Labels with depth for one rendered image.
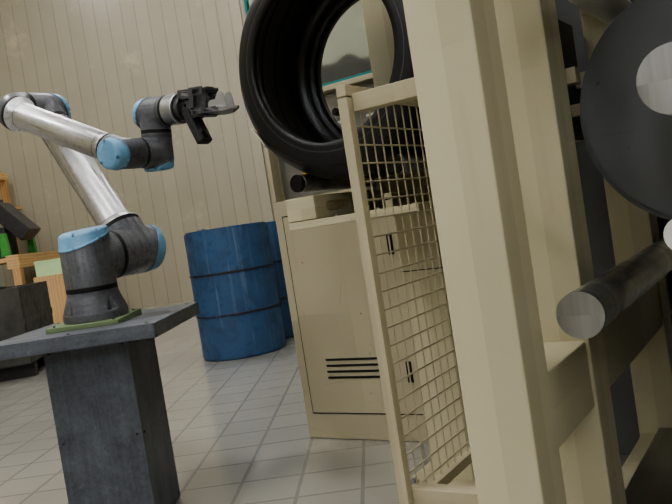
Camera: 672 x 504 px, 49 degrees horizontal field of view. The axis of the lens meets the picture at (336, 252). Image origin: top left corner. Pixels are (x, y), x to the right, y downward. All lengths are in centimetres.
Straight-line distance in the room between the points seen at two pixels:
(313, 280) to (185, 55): 887
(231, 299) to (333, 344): 228
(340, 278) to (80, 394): 96
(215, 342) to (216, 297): 31
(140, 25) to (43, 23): 145
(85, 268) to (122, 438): 50
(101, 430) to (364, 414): 94
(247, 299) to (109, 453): 277
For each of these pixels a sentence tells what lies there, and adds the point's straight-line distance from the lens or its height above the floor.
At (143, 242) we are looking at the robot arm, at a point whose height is 82.
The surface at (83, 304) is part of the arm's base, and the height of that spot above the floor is 67.
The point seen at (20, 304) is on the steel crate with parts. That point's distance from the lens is 598.
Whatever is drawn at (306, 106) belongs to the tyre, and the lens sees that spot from 213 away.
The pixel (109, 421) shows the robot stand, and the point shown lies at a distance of 225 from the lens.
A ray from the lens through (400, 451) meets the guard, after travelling 122.
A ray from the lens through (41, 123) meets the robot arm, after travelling 244.
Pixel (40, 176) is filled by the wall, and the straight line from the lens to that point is 1185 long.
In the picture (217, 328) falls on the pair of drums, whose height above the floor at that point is 22.
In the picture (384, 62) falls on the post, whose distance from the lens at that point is 215.
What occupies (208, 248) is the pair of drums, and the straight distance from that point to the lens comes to 492.
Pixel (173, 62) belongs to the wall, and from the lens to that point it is 1138.
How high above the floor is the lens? 78
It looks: 2 degrees down
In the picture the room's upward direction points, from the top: 9 degrees counter-clockwise
